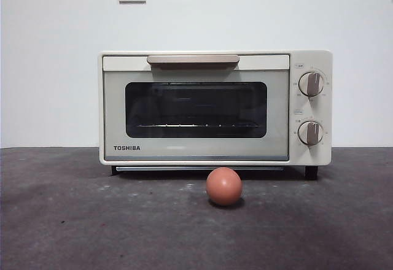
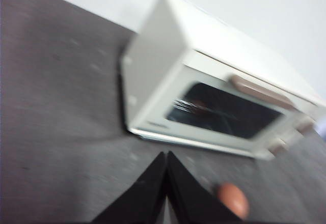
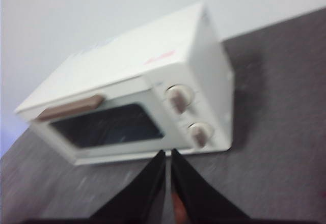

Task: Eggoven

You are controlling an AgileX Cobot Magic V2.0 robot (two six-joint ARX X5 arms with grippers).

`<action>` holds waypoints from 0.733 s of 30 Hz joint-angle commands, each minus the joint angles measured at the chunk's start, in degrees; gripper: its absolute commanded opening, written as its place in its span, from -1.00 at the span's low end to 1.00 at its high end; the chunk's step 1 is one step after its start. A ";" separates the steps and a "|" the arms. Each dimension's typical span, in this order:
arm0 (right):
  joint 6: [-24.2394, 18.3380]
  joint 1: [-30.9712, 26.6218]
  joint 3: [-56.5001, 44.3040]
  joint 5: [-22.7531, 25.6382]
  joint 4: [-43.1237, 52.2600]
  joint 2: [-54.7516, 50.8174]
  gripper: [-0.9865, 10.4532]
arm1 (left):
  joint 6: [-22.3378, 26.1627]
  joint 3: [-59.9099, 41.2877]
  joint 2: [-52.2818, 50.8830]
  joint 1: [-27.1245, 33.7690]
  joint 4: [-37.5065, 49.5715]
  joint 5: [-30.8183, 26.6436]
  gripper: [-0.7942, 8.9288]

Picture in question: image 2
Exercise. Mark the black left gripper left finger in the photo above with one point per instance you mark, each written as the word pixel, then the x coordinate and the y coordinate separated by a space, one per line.
pixel 142 198

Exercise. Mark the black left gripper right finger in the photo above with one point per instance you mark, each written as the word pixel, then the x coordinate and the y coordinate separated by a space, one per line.
pixel 191 201

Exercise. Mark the brown egg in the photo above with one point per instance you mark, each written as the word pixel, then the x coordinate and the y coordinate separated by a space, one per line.
pixel 233 199

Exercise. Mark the cream and tan oven knob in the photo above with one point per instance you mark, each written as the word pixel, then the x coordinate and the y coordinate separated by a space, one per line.
pixel 278 147
pixel 305 125

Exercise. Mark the cream toaster oven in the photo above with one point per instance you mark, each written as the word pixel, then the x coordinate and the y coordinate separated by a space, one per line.
pixel 158 56

